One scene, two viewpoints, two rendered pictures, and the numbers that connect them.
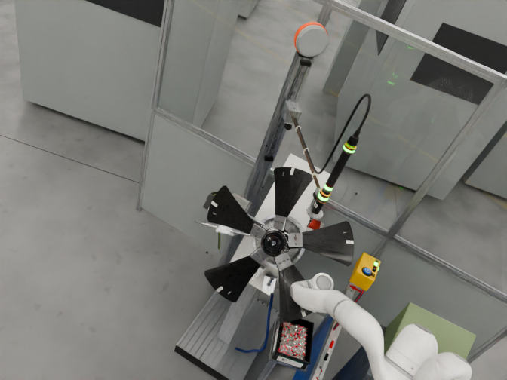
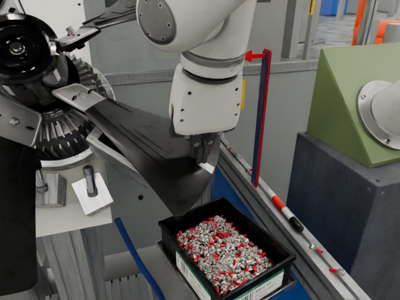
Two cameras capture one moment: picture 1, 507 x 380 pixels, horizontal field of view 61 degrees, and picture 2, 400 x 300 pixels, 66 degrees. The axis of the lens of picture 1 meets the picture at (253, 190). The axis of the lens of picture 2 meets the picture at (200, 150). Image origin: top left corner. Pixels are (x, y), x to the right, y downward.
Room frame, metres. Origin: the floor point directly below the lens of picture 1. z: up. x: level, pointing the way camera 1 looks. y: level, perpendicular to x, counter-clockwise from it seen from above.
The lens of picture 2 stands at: (0.80, -0.17, 1.29)
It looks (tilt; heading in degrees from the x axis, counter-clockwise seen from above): 27 degrees down; 330
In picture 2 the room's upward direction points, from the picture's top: straight up
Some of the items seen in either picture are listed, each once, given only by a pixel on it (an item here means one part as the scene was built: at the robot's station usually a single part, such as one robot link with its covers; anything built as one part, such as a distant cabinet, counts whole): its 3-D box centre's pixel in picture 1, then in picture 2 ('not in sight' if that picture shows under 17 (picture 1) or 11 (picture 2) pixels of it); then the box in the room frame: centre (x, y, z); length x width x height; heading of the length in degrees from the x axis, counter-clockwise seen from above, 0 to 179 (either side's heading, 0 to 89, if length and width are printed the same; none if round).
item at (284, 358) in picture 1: (293, 340); (221, 250); (1.16, -0.43, 0.85); 0.22 x 0.17 x 0.07; 3
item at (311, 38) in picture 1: (311, 39); not in sight; (2.04, 0.00, 1.88); 0.17 x 0.15 x 0.16; 77
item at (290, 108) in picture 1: (290, 111); not in sight; (1.95, -0.04, 1.54); 0.10 x 0.07 x 0.08; 22
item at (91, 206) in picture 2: (269, 283); (94, 194); (1.38, -0.24, 0.91); 0.12 x 0.08 x 0.12; 167
